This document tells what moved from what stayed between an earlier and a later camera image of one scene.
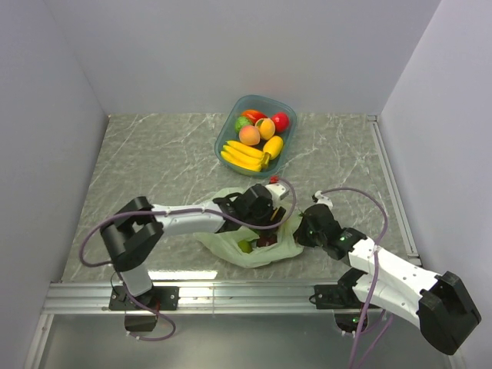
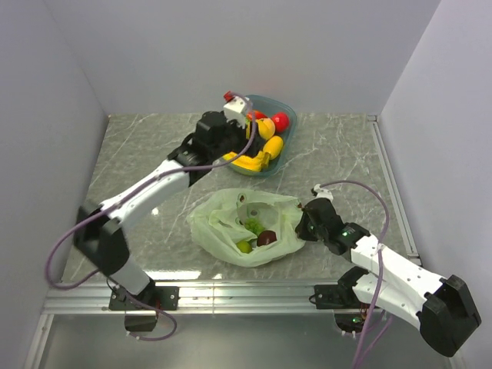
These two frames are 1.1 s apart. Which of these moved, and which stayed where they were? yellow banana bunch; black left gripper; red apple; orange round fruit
Moved: black left gripper
Stayed: red apple; yellow banana bunch; orange round fruit
